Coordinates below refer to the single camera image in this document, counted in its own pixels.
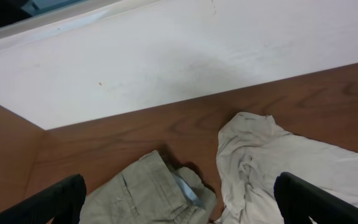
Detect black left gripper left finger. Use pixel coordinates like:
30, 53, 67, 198
0, 174, 86, 224

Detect folded khaki shorts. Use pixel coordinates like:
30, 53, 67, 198
80, 151, 217, 224

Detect light grey t-shirt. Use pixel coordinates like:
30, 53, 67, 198
216, 112, 358, 223

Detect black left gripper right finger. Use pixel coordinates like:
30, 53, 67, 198
273, 172, 358, 224

